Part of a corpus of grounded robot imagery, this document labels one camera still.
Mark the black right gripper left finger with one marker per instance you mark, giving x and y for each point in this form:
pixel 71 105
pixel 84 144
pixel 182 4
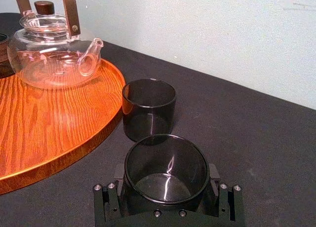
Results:
pixel 111 200

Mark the dark smoked glass cup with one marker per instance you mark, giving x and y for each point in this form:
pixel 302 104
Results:
pixel 148 108
pixel 166 174

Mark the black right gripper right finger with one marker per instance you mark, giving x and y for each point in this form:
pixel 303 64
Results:
pixel 225 200

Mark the clear glass teapot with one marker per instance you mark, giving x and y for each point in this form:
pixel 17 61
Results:
pixel 53 56

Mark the round orange wooden tray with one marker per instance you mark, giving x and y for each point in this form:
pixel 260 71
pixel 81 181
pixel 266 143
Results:
pixel 51 128

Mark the dark brown wooden cup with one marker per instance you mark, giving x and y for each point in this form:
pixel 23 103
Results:
pixel 4 56

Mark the black table cloth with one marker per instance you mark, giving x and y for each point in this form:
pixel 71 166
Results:
pixel 222 143

